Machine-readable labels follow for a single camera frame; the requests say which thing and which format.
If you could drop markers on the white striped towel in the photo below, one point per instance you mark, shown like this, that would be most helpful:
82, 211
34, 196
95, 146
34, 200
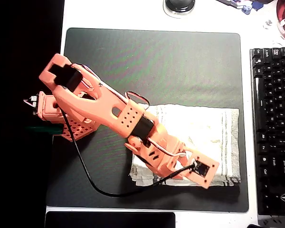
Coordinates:
204, 128

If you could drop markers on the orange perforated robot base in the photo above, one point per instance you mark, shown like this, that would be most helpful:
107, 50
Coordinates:
50, 111

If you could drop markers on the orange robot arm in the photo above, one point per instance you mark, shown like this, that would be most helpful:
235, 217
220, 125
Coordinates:
97, 104

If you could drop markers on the black flat tablet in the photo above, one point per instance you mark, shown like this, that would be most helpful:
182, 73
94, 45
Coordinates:
109, 219

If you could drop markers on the black desk mat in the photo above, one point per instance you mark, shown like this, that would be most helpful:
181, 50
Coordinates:
156, 66

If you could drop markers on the black computer keyboard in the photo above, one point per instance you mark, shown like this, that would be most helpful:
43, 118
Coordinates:
275, 118

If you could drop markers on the green table clamp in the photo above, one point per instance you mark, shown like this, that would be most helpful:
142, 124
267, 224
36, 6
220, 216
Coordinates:
45, 130

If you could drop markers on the black round dome object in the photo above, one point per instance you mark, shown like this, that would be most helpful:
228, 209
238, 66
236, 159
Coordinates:
179, 6

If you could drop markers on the blue white plastic item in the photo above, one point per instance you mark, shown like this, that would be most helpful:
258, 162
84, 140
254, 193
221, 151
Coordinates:
247, 9

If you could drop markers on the orange gripper camera mount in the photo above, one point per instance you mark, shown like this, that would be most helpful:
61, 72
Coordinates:
212, 169

